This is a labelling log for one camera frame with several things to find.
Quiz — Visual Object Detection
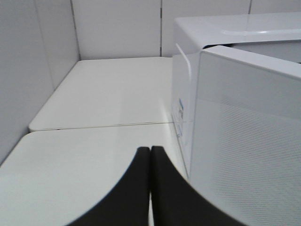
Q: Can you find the white microwave oven body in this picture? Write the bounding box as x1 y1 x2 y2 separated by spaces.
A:
172 12 301 170

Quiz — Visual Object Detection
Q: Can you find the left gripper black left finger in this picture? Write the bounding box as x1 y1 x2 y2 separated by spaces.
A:
69 147 150 226

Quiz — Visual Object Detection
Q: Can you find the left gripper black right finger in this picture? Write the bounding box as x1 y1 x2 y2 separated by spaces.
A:
150 146 235 226

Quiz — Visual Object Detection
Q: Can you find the white microwave door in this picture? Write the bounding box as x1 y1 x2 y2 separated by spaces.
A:
190 46 301 226

